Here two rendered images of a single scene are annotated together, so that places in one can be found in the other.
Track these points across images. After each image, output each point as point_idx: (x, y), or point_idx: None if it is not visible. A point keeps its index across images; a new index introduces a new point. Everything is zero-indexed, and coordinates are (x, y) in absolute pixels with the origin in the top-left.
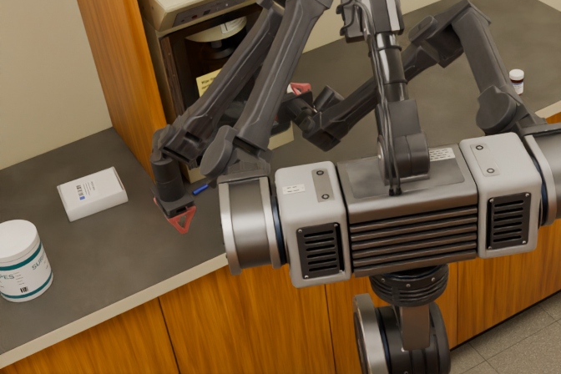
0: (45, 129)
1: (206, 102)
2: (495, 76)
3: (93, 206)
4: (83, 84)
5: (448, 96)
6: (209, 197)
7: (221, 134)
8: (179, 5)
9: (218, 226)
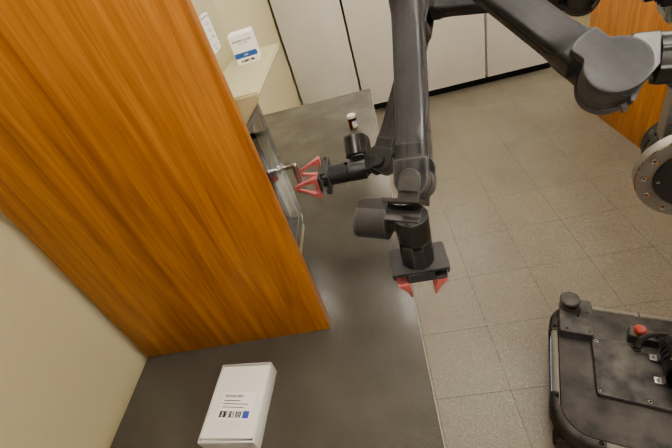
0: (87, 427)
1: (422, 114)
2: None
3: (264, 407)
4: (93, 341)
5: (332, 150)
6: (327, 296)
7: (594, 43)
8: (261, 86)
9: (373, 298)
